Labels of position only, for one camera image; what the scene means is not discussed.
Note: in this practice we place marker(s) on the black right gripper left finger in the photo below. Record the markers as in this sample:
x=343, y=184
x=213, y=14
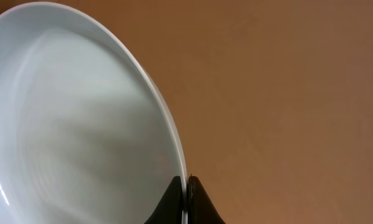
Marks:
x=170, y=207

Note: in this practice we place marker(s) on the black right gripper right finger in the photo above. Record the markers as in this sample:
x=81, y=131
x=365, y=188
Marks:
x=200, y=208

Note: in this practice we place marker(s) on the light blue plate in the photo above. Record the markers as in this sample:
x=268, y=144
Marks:
x=85, y=135

